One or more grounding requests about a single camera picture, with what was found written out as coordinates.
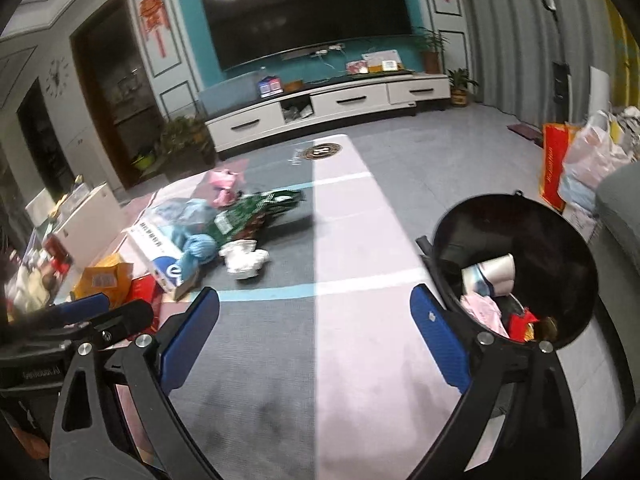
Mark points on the paper cup in bin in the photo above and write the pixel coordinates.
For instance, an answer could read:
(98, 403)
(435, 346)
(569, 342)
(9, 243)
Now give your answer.
(491, 278)

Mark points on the white and blue box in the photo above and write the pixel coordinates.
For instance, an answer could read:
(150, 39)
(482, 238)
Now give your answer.
(174, 270)

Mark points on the white tissue paper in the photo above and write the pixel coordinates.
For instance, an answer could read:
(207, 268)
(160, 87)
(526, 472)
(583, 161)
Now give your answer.
(243, 259)

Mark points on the red snack packet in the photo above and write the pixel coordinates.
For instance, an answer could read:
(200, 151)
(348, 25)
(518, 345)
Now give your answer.
(522, 326)

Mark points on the round wall clock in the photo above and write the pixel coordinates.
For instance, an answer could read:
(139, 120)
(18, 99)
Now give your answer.
(57, 75)

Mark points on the white TV cabinet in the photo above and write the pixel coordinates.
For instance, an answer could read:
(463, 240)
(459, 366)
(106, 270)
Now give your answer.
(325, 104)

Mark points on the pink plastic bag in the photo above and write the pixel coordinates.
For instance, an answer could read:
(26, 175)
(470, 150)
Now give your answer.
(593, 155)

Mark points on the grey sofa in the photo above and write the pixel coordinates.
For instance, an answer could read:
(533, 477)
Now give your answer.
(615, 247)

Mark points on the red gift bag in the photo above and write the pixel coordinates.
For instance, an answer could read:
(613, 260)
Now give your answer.
(556, 138)

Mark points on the blue box on cabinet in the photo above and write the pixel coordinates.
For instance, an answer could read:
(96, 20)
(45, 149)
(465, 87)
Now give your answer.
(269, 86)

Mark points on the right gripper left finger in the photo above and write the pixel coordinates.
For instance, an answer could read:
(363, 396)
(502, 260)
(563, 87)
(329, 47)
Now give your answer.
(90, 437)

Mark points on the large black television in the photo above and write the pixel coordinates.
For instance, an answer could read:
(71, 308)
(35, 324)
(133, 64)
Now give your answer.
(244, 30)

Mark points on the potted plant by door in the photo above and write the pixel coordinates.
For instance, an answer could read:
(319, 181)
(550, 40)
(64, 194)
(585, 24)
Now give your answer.
(185, 148)

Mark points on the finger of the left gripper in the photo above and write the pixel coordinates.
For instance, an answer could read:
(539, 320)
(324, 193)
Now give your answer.
(60, 315)
(114, 326)

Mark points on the yellow potato chip bag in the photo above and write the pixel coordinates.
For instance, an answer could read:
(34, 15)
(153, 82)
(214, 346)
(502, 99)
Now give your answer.
(111, 276)

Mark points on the white framed card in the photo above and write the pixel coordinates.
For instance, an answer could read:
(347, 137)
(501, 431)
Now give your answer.
(383, 61)

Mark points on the blue crumpled cloth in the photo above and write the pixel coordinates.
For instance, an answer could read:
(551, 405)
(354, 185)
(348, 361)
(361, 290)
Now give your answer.
(184, 222)

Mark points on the tall potted plant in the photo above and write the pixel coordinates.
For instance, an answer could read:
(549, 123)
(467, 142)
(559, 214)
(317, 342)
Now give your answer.
(431, 47)

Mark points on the white storage box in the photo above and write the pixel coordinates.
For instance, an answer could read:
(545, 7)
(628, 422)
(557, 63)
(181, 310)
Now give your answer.
(92, 226)

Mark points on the green snack bag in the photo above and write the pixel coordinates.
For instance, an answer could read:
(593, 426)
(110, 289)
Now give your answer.
(245, 217)

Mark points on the pink crumpled wrapper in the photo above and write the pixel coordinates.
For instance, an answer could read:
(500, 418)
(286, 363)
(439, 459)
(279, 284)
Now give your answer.
(228, 187)

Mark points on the red knot wall ornament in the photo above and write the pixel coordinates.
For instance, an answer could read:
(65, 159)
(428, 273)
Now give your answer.
(153, 17)

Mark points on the black round trash bin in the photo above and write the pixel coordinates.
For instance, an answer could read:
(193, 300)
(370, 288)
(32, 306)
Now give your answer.
(554, 272)

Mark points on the small potted plant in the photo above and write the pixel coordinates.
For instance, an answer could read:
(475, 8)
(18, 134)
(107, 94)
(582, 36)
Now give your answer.
(460, 83)

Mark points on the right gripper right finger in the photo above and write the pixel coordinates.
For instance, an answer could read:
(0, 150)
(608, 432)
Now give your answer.
(515, 418)

